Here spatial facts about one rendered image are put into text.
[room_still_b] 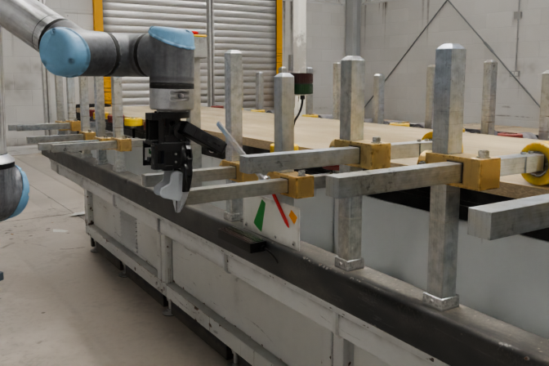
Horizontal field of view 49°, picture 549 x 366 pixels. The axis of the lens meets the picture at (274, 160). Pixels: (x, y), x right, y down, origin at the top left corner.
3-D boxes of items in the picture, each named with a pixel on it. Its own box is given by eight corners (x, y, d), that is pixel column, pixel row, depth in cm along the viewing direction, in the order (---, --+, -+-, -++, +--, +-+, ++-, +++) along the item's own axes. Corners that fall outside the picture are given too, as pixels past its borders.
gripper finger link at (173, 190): (156, 214, 124) (156, 170, 123) (183, 212, 127) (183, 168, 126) (162, 217, 121) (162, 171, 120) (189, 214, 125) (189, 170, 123)
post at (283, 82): (281, 272, 146) (282, 73, 139) (274, 269, 149) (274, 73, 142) (293, 270, 148) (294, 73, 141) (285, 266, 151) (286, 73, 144)
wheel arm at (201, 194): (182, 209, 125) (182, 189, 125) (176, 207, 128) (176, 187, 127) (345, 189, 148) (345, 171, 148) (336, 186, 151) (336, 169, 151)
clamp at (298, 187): (296, 199, 137) (296, 177, 136) (265, 189, 148) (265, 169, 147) (316, 196, 140) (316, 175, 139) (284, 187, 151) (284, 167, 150)
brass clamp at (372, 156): (368, 171, 114) (369, 144, 113) (325, 162, 125) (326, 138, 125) (393, 167, 117) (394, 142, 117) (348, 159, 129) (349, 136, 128)
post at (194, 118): (191, 204, 187) (188, 58, 180) (185, 202, 191) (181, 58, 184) (204, 203, 189) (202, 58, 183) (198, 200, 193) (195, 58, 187)
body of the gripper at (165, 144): (142, 168, 125) (141, 110, 124) (180, 166, 130) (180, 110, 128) (155, 173, 119) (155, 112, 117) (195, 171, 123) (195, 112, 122)
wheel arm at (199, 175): (146, 191, 147) (145, 173, 146) (141, 189, 150) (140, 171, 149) (293, 175, 170) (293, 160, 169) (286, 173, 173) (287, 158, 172)
